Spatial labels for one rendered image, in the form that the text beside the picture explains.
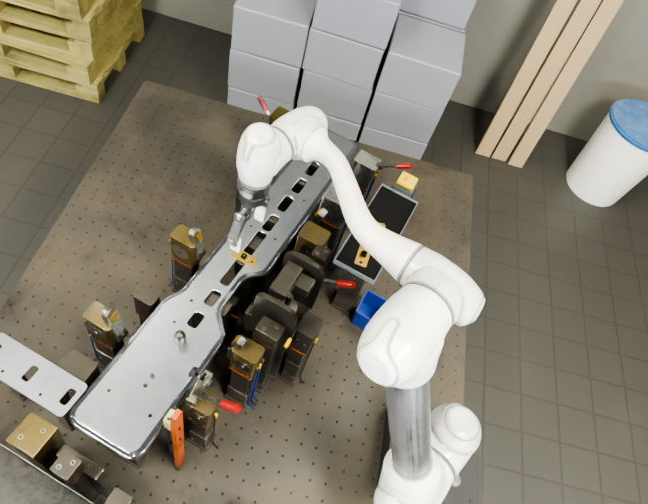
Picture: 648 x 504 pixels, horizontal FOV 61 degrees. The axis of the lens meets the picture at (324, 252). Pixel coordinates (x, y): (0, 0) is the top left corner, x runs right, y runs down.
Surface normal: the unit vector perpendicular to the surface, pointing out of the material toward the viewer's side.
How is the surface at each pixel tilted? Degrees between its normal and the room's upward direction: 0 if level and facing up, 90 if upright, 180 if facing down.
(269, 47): 90
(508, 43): 90
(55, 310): 0
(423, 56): 0
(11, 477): 0
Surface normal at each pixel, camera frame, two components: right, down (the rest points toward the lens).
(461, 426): 0.23, -0.67
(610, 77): -0.19, 0.79
